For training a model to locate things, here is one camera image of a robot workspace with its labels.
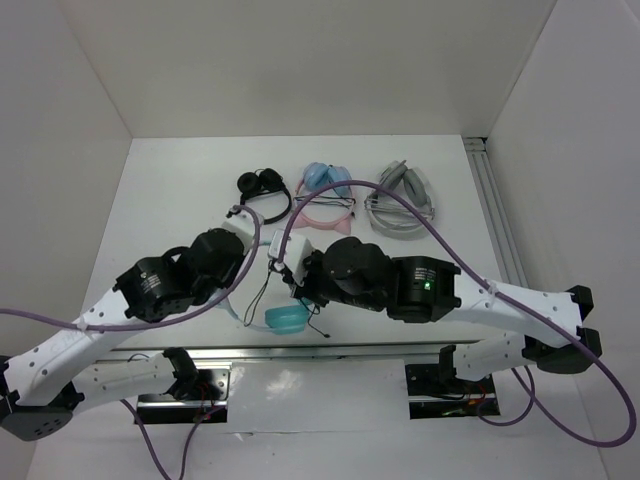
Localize black headphone audio cable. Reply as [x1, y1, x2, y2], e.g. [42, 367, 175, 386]
[241, 269, 331, 339]

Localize teal cat-ear headphones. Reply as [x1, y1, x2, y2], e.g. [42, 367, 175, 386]
[204, 287, 316, 336]

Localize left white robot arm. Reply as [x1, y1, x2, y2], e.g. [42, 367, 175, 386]
[1, 228, 254, 442]

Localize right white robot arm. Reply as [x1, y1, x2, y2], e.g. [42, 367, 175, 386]
[278, 234, 602, 392]

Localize pink and blue cat-ear headphones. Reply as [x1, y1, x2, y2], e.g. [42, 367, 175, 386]
[293, 162, 356, 235]

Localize grey over-ear headphones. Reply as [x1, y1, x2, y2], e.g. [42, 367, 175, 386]
[364, 160, 435, 240]

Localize small black headphones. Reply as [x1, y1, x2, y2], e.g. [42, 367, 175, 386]
[236, 168, 293, 225]

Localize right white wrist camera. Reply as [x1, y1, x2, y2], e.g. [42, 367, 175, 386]
[267, 229, 313, 286]

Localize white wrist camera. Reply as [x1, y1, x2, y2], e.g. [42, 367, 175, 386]
[221, 205, 264, 255]
[267, 229, 313, 286]

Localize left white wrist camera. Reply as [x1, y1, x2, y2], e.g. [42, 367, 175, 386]
[221, 205, 264, 255]

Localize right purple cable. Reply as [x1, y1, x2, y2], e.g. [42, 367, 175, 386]
[279, 180, 633, 447]

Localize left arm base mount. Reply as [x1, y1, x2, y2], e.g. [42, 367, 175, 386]
[135, 359, 232, 425]

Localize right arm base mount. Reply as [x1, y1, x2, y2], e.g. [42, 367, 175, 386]
[401, 343, 500, 420]

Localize aluminium right side rail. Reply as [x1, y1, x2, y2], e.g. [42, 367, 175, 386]
[462, 137, 529, 287]

